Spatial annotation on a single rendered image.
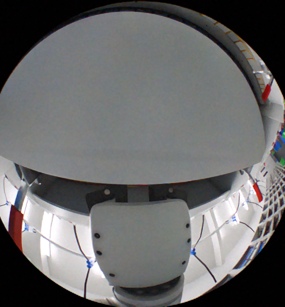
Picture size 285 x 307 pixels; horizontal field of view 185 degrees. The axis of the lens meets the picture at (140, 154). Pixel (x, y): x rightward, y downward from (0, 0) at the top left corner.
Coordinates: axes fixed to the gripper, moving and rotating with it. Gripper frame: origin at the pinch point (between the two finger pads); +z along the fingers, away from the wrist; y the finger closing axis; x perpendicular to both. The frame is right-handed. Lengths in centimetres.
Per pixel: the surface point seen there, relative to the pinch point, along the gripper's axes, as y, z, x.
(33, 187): -27.3, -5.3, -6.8
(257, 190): 16.7, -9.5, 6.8
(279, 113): 32.9, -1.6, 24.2
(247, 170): 16.3, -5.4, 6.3
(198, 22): 4.0, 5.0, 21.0
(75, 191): -16.2, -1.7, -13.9
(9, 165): -27.0, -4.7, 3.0
